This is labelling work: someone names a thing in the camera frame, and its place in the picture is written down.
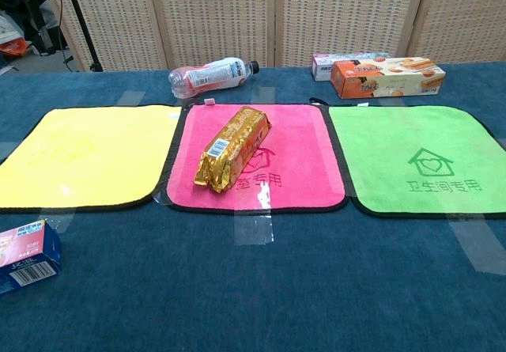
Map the clear tape strip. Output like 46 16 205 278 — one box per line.
115 89 145 107
233 210 275 247
252 86 276 106
447 212 506 276

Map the black floor cable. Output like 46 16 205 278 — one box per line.
54 0 74 72

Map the pink white flat box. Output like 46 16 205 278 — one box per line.
311 52 392 82

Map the green square cloth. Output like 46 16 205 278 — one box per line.
327 104 506 220

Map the black tripod stand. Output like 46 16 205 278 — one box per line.
59 0 104 72

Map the blue pink barcode box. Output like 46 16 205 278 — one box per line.
0 219 63 296

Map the clear plastic drink bottle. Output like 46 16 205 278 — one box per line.
168 57 260 100

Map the gold snack bar wrapper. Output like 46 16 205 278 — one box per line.
192 105 274 194

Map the orange egg roll box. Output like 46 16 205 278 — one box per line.
330 57 447 100

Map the yellow square cloth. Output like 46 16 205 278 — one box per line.
0 104 183 214

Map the orange plastic bag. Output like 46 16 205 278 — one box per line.
0 38 32 57

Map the blue felt table cover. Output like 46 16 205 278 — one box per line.
0 62 506 352

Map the beige woven folding screen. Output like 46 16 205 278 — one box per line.
37 0 506 72

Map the pink square cloth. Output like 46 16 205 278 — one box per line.
165 103 351 214

